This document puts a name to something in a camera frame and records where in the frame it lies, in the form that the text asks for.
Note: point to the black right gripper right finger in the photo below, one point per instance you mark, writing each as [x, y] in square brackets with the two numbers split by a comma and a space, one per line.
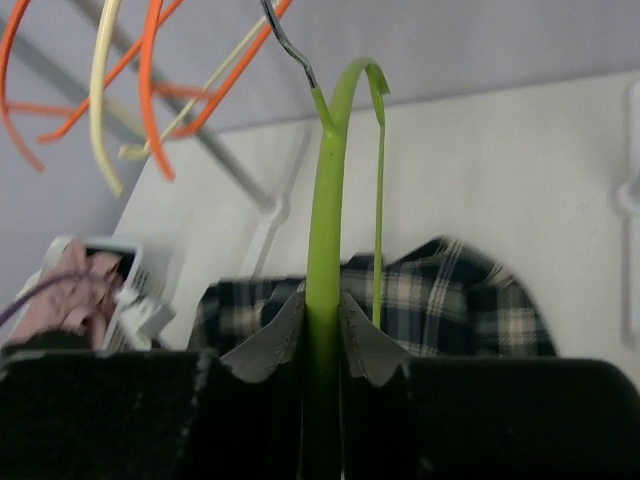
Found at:
[409, 417]

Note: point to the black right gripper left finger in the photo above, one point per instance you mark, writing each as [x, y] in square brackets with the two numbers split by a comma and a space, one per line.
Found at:
[78, 414]

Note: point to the green hanger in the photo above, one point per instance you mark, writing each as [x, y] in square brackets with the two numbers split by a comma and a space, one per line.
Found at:
[321, 429]

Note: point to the navy plaid skirt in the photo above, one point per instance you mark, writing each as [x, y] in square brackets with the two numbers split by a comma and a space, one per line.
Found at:
[442, 298]

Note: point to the cream hanger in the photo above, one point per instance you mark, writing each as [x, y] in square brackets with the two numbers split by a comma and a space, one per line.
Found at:
[102, 100]

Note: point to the right orange hanger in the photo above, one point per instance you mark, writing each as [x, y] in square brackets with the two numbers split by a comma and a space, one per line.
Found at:
[150, 100]

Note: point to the pink garment in basket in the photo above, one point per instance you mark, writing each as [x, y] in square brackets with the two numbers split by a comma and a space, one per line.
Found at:
[77, 295]

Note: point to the white perforated laundry basket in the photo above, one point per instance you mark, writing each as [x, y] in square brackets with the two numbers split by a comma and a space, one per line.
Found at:
[140, 313]

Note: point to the white clothes rack with rail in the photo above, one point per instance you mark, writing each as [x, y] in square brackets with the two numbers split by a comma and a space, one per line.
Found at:
[504, 128]

